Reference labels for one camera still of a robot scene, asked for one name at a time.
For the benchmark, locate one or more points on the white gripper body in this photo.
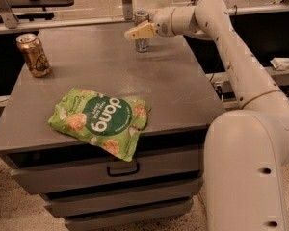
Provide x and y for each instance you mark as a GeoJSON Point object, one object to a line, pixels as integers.
{"type": "Point", "coordinates": [163, 21]}

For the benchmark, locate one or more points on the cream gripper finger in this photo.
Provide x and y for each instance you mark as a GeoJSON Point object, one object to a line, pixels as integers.
{"type": "Point", "coordinates": [145, 30]}

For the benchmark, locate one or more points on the silver blue redbull can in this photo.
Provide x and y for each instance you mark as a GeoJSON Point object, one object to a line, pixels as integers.
{"type": "Point", "coordinates": [140, 16]}

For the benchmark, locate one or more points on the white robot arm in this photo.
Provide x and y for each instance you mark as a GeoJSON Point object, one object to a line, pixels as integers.
{"type": "Point", "coordinates": [244, 149]}

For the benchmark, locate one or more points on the green rice chip bag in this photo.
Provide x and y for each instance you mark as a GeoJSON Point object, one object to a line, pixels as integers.
{"type": "Point", "coordinates": [111, 123]}

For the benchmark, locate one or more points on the gold soda can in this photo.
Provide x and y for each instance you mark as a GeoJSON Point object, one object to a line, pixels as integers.
{"type": "Point", "coordinates": [31, 48]}

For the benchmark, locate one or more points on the white crumpled packet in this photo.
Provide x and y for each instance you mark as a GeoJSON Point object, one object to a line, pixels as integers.
{"type": "Point", "coordinates": [280, 64]}

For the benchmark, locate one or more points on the grey drawer cabinet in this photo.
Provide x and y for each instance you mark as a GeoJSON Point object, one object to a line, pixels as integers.
{"type": "Point", "coordinates": [70, 174]}

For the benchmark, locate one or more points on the black drawer handle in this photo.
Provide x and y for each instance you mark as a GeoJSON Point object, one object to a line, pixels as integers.
{"type": "Point", "coordinates": [125, 169]}

